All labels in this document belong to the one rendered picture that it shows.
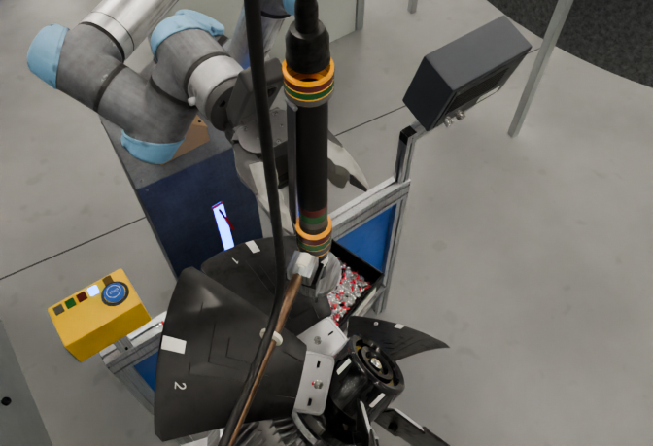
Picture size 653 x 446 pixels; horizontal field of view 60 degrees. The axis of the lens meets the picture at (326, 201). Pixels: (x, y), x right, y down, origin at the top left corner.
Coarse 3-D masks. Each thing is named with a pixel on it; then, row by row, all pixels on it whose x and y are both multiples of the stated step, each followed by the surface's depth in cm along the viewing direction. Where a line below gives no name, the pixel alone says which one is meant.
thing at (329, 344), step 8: (328, 320) 100; (312, 328) 99; (320, 328) 99; (328, 328) 99; (336, 328) 99; (296, 336) 98; (304, 336) 98; (312, 336) 98; (320, 336) 98; (328, 336) 98; (336, 336) 98; (344, 336) 98; (312, 344) 97; (320, 344) 97; (328, 344) 97; (336, 344) 97; (320, 352) 96; (328, 352) 96
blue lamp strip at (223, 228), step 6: (222, 204) 114; (216, 210) 114; (222, 210) 115; (216, 216) 115; (222, 216) 116; (222, 222) 118; (222, 228) 119; (228, 228) 121; (222, 234) 121; (228, 234) 122; (228, 240) 124; (228, 246) 126
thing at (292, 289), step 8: (296, 280) 66; (288, 288) 65; (296, 288) 65; (288, 296) 64; (288, 304) 64; (280, 312) 63; (288, 312) 64; (280, 320) 63; (280, 328) 63; (272, 344) 61; (272, 352) 61; (264, 360) 60; (264, 368) 60; (256, 384) 59; (256, 392) 59; (248, 400) 58; (248, 408) 58; (240, 424) 57; (232, 440) 56
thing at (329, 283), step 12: (300, 252) 68; (312, 264) 67; (336, 264) 77; (288, 276) 67; (312, 276) 67; (336, 276) 76; (300, 288) 73; (312, 288) 69; (324, 288) 75; (336, 288) 75
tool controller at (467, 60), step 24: (504, 24) 136; (456, 48) 131; (480, 48) 133; (504, 48) 134; (528, 48) 135; (432, 72) 129; (456, 72) 129; (480, 72) 130; (504, 72) 137; (408, 96) 143; (432, 96) 134; (456, 96) 131; (480, 96) 144; (432, 120) 139
